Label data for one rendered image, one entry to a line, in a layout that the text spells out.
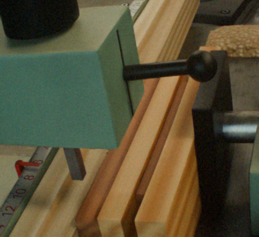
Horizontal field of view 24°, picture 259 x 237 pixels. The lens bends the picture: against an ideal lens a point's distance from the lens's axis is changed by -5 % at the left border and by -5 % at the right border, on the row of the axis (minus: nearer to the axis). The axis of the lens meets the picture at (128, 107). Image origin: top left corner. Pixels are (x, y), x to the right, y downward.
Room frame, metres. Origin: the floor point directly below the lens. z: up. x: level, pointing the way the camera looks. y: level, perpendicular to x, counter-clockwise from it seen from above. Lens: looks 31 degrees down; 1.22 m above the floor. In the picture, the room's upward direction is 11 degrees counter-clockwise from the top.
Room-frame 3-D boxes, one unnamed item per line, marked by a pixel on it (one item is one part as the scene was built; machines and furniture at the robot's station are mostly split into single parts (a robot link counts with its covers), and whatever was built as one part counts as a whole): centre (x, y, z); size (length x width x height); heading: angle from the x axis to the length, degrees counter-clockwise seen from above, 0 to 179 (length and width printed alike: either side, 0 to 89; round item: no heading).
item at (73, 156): (0.37, 0.05, 0.97); 0.01 x 0.01 x 0.05; 69
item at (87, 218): (0.42, 0.01, 0.92); 0.20 x 0.02 x 0.05; 159
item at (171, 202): (0.39, -0.04, 0.94); 0.23 x 0.02 x 0.07; 159
